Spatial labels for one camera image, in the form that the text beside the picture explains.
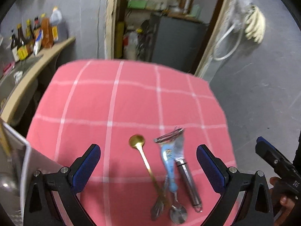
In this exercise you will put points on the clear hanging plastic bag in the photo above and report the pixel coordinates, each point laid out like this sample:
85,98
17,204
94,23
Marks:
244,0

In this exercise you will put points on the soy sauce bottle yellow label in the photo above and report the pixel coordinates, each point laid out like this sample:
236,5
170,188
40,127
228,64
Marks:
22,46

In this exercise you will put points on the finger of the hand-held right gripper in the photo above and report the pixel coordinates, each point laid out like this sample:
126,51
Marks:
268,154
262,139

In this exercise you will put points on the green box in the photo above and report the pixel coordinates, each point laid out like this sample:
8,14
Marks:
136,3

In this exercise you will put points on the yellow folded item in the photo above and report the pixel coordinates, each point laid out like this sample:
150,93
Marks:
120,35

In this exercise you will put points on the cream rubber gloves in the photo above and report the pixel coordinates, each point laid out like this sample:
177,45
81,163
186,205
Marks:
255,26

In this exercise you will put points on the pink checked tablecloth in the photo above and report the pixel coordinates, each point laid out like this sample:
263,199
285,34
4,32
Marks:
105,103

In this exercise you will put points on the wooden door frame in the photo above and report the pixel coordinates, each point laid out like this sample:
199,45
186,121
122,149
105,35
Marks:
110,28

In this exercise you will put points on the dark pump bottle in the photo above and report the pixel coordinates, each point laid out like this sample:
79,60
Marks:
14,44

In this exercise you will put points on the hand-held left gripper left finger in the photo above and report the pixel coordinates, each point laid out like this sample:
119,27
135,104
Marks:
85,167

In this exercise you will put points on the light green container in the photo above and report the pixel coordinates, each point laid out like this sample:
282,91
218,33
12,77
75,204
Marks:
196,11

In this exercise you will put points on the orange-brown sauce pouch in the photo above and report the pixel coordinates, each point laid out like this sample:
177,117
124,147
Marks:
47,31

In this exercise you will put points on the steel pot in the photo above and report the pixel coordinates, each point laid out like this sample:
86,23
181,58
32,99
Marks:
174,8

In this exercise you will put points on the beige kitchen counter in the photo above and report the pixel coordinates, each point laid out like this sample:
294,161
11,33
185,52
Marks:
35,70

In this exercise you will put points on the blue and white bag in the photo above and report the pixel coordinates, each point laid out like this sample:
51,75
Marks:
38,42

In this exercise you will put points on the grey fridge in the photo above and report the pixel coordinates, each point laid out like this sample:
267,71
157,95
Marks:
176,44

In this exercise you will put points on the pink soap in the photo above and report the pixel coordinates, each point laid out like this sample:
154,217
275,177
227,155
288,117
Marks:
8,67

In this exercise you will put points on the steel spoon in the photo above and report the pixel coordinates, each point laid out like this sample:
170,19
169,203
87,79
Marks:
178,215

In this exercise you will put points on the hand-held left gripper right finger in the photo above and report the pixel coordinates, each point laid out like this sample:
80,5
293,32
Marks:
211,169

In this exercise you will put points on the steel sink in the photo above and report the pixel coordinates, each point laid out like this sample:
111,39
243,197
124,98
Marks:
22,64

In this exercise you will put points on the gold spoon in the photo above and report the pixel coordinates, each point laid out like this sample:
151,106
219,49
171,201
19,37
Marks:
137,141

